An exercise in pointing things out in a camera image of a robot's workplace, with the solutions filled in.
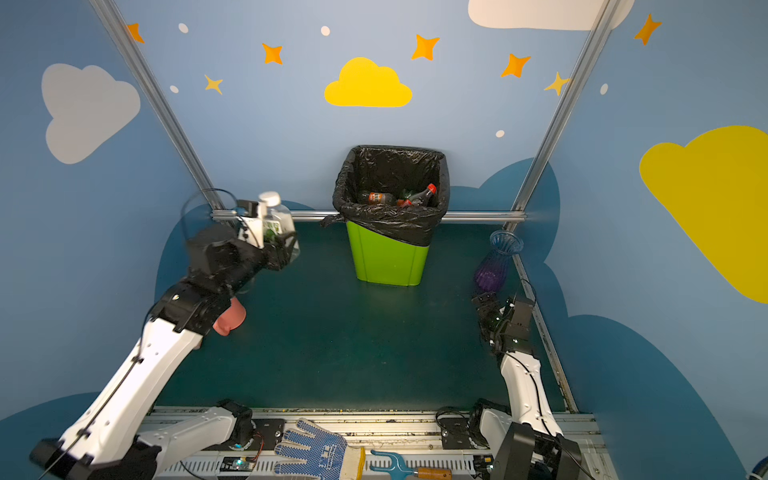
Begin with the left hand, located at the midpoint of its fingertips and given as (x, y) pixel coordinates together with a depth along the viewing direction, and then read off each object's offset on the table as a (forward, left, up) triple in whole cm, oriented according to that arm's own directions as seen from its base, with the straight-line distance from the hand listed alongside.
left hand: (286, 229), depth 66 cm
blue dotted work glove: (-39, -9, -39) cm, 56 cm away
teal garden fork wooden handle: (-41, -27, -39) cm, 63 cm away
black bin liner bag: (+33, -26, -15) cm, 44 cm away
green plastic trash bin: (+11, -22, -24) cm, 34 cm away
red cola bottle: (+21, -31, -8) cm, 39 cm away
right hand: (-1, -50, -26) cm, 57 cm away
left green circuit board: (-40, +13, -40) cm, 58 cm away
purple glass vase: (+18, -62, -40) cm, 75 cm away
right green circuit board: (-39, -48, -40) cm, 74 cm away
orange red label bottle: (+29, -20, -14) cm, 38 cm away
